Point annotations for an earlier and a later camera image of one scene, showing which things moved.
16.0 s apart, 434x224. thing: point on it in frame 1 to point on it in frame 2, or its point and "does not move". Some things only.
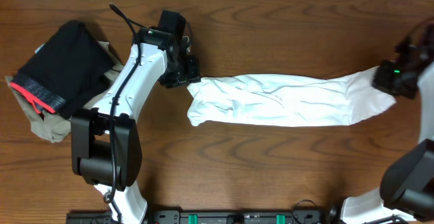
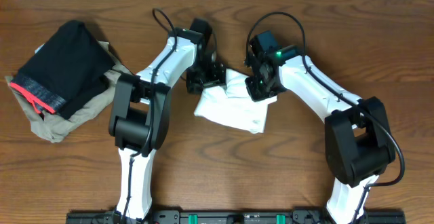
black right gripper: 380,81 to 255,93
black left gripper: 186,70 to 206,81
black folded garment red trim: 64,70 does not move
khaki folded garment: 53,127 does not move
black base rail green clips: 213,216 does not move
